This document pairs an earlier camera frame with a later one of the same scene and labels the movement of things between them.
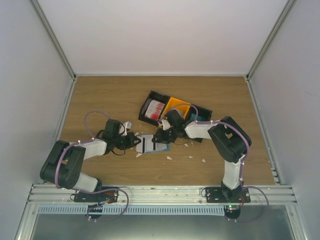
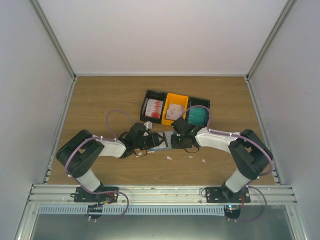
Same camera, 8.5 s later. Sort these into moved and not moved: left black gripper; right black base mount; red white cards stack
Moved: left black gripper
Not moved: red white cards stack; right black base mount
